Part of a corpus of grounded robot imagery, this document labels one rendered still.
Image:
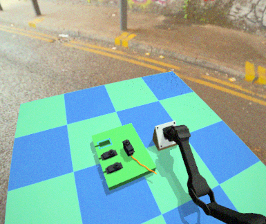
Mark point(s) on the green flat plate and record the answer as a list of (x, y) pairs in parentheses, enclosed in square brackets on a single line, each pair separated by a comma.
[(119, 168)]

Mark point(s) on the black micro servo with orange cable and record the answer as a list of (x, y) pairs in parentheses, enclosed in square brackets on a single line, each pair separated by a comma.
[(129, 151)]

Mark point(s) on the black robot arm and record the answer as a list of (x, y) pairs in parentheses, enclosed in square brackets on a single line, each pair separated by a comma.
[(197, 185)]

